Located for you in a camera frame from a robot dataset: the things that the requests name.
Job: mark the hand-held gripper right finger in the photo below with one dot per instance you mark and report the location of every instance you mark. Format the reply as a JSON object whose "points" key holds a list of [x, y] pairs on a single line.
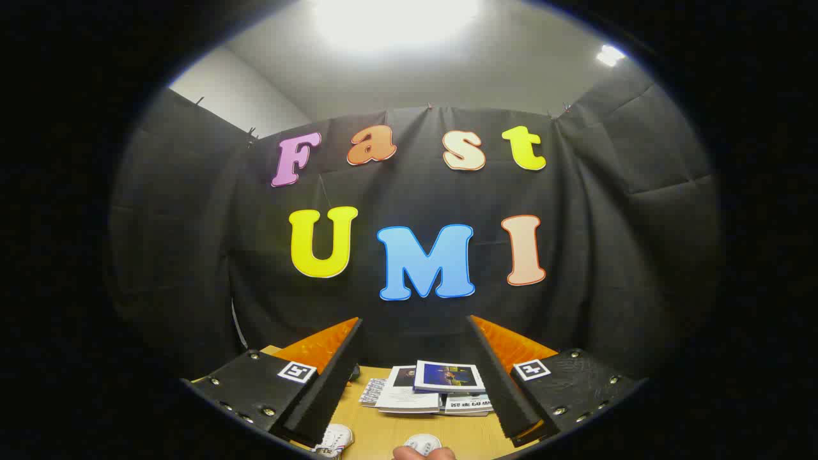
{"points": [[505, 396]]}

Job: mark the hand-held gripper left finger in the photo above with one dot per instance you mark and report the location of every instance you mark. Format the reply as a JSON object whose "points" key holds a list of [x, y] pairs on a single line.
{"points": [[326, 396]]}

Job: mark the white canvas shoe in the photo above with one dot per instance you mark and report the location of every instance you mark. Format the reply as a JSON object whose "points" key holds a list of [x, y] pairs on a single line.
{"points": [[423, 442], [333, 439]]}

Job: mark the teal and white book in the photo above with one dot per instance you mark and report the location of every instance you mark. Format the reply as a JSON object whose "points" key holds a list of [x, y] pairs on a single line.
{"points": [[468, 404]]}

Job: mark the grey patterned notebook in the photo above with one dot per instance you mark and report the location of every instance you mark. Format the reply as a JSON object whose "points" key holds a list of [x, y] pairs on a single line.
{"points": [[372, 393]]}

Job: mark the blue cover book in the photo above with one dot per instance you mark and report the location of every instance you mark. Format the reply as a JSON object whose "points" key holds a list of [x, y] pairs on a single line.
{"points": [[447, 377]]}

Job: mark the white book with portrait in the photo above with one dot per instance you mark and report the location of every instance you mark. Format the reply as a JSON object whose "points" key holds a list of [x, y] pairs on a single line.
{"points": [[402, 396]]}

